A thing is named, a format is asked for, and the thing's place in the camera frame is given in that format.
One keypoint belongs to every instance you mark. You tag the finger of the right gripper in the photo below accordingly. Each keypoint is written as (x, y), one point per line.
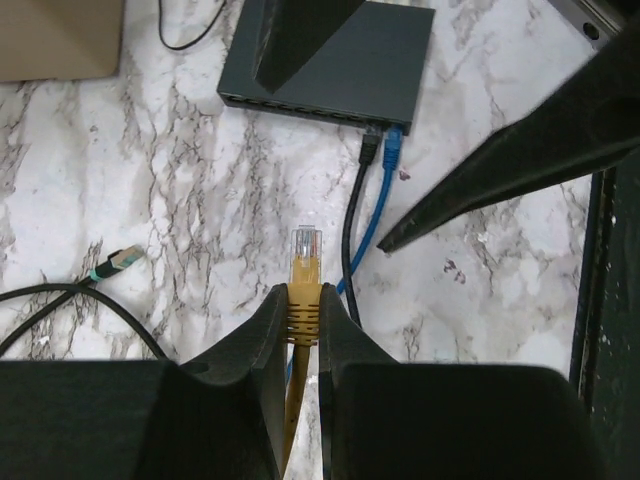
(588, 124)
(290, 34)

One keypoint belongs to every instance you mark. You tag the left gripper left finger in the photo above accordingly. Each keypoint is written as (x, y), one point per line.
(218, 416)

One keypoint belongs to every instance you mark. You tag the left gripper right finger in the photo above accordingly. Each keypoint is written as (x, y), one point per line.
(383, 419)

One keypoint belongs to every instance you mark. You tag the black network switch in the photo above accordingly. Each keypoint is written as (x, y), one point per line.
(368, 73)

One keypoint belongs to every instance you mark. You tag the black power adapter with cable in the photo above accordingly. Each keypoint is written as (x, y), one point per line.
(178, 35)

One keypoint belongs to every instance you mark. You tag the tan plastic toolbox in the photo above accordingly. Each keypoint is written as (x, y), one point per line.
(64, 40)

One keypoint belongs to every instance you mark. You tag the black mounting rail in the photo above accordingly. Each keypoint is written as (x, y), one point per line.
(604, 365)

